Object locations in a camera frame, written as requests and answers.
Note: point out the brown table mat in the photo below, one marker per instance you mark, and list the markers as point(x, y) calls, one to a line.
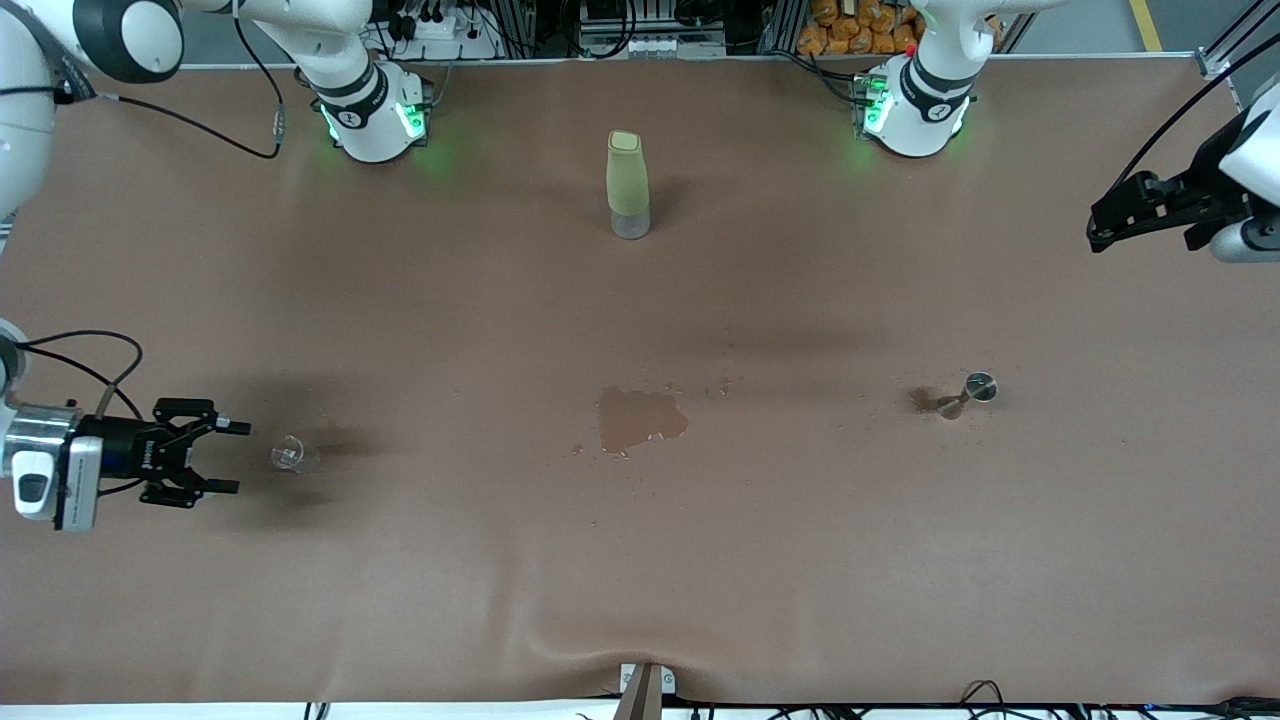
point(640, 560)

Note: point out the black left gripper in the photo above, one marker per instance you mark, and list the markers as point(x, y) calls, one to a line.
point(1192, 199)

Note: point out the white power strip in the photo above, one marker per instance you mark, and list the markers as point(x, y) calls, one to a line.
point(450, 32)

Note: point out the grey electronics box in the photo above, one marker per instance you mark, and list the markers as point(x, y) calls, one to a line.
point(650, 45)

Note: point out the aluminium frame corner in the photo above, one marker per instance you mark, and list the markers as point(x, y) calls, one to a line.
point(1215, 65)

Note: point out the orange snack bag pile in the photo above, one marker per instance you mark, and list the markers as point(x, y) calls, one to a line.
point(850, 30)

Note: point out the steel double jigger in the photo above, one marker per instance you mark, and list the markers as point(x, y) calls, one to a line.
point(981, 386)

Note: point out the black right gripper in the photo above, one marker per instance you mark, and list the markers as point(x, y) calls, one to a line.
point(130, 452)

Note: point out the green bottle with clear base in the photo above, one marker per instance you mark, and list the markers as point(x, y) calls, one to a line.
point(628, 180)

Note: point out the metal table edge bracket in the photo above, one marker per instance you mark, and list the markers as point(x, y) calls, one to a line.
point(643, 695)

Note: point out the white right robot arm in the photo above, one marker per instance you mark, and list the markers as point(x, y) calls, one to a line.
point(370, 125)

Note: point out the clear glass beaker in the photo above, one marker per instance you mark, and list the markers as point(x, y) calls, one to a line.
point(290, 455)

